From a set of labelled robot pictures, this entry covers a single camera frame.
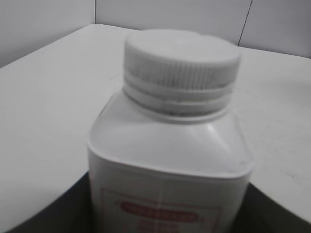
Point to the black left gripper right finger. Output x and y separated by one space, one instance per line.
260 214

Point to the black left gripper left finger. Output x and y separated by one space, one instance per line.
70 213

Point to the white meinianda drink bottle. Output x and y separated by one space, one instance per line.
152 173

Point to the white ribbed bottle cap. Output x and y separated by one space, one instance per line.
179 72

